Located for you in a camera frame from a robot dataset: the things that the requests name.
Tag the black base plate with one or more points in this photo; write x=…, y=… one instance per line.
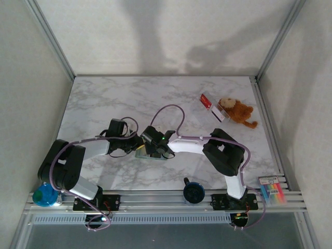
x=219, y=201
x=114, y=201

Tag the aluminium mounting rail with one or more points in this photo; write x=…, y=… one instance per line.
x=155, y=201

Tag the rainbow colour label pack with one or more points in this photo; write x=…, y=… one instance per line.
x=273, y=192

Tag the left aluminium frame post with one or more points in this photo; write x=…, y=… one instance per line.
x=52, y=39

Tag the blue round container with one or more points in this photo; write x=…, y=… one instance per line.
x=45, y=195

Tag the aluminium side rail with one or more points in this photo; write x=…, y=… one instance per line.
x=264, y=114

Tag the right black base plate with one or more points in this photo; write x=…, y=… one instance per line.
x=219, y=201

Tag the right aluminium frame post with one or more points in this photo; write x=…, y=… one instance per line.
x=280, y=39

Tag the aluminium frame post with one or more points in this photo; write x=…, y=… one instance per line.
x=52, y=39
x=280, y=39

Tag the black blue round knob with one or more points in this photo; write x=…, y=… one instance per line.
x=193, y=192

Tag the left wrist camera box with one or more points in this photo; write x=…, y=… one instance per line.
x=118, y=127

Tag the green card holder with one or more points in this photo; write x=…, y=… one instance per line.
x=140, y=155

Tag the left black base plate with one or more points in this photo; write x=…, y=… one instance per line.
x=114, y=201

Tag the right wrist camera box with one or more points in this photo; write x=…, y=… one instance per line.
x=151, y=134

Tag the clear box with red card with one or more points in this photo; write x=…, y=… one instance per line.
x=220, y=109

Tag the brown plush monkey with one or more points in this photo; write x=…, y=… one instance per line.
x=241, y=111

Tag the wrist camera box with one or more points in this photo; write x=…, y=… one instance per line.
x=118, y=127
x=151, y=134

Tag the red credit card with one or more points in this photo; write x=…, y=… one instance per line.
x=206, y=101

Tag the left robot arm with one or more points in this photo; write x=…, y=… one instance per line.
x=93, y=151

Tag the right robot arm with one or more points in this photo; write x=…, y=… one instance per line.
x=186, y=146

